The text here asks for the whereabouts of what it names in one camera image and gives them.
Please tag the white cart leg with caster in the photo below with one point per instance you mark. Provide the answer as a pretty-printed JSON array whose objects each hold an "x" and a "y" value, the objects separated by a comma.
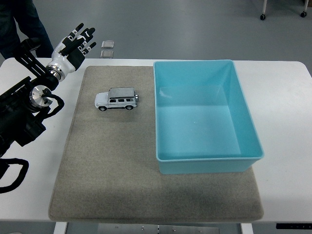
[
  {"x": 263, "y": 9},
  {"x": 304, "y": 9}
]

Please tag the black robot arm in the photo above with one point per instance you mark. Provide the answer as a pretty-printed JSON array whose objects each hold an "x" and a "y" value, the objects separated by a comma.
[{"x": 17, "y": 117}]

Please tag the light blue plastic box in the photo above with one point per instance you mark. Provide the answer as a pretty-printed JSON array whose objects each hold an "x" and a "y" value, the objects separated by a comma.
[{"x": 200, "y": 126}]

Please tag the person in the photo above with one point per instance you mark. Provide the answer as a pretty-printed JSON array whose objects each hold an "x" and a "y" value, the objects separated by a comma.
[{"x": 22, "y": 22}]

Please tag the white toy car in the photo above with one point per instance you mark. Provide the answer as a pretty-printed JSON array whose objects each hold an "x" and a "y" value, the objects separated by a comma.
[{"x": 117, "y": 97}]

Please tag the white table leg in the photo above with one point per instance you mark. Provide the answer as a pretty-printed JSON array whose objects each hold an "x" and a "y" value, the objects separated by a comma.
[
  {"x": 246, "y": 229},
  {"x": 59, "y": 228}
]

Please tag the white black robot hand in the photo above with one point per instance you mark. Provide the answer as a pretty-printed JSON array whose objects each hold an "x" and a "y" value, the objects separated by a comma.
[{"x": 62, "y": 61}]

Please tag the beige felt mat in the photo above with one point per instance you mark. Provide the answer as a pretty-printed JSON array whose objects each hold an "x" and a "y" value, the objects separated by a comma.
[{"x": 109, "y": 158}]

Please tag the black table control panel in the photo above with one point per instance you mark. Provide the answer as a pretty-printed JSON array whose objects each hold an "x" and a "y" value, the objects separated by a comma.
[{"x": 293, "y": 226}]

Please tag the grey metal plate with screws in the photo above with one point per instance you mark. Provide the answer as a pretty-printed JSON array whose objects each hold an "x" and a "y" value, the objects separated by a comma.
[{"x": 158, "y": 229}]

